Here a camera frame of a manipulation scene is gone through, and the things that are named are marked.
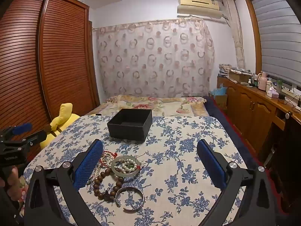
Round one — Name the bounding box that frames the blue plastic bag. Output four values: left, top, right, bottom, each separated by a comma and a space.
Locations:
213, 86, 227, 97

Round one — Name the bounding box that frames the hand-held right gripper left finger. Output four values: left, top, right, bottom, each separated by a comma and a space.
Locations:
24, 138, 104, 226

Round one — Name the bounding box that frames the stack of patterned boxes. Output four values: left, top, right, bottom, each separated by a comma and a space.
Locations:
219, 63, 236, 76

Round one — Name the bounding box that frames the yellow plush toy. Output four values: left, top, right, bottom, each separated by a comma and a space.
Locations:
40, 103, 80, 149

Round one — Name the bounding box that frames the pearl bracelet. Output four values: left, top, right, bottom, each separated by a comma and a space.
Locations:
114, 158, 140, 173

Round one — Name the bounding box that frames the floral bed blanket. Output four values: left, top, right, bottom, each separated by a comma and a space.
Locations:
86, 94, 210, 117

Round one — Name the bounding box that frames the black box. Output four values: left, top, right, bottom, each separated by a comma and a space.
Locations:
107, 109, 153, 143

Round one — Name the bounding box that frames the pink tissue box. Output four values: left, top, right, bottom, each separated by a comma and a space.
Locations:
266, 86, 279, 98

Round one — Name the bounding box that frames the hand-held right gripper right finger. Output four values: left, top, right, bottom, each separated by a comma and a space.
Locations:
196, 139, 278, 226

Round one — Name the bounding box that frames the open metal cuff bangle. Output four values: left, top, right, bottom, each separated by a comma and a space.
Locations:
115, 186, 144, 212

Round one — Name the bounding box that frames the ring patterned curtain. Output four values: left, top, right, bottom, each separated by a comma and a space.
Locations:
96, 19, 215, 98

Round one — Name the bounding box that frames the beige air conditioner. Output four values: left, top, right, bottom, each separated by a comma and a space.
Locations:
177, 0, 223, 19

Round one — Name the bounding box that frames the brown slatted wardrobe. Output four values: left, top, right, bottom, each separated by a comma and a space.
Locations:
0, 0, 100, 160

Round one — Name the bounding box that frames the grey window blind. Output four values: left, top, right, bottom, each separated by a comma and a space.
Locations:
248, 0, 301, 85

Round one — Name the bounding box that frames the grey round bangle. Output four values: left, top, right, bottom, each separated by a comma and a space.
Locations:
110, 155, 141, 177

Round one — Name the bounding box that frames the wooden bead bracelet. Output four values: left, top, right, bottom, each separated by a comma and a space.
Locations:
93, 168, 125, 202

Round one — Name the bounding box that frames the cardboard box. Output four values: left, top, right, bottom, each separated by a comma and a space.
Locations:
229, 70, 252, 83

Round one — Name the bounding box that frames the tied beige drape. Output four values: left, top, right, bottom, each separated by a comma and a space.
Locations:
222, 0, 246, 69

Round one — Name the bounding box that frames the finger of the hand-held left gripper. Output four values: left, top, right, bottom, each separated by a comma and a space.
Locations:
22, 130, 49, 146
11, 122, 33, 136

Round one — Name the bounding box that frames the wooden sideboard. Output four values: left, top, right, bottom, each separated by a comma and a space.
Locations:
216, 75, 301, 156

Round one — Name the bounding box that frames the blue floral tablecloth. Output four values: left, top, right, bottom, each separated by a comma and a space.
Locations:
24, 115, 246, 226

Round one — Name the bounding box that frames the red bead bracelet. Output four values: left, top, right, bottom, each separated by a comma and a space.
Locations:
100, 150, 118, 167

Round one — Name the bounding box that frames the pink thermos jug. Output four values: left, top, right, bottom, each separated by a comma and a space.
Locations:
257, 71, 268, 91

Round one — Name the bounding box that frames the person's left hand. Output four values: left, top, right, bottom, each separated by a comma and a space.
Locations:
0, 166, 27, 209

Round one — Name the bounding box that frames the dark wooden furniture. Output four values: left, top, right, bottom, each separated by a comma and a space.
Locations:
266, 113, 301, 213

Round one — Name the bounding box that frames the long pearl necklace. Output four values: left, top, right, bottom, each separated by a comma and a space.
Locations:
87, 152, 111, 191

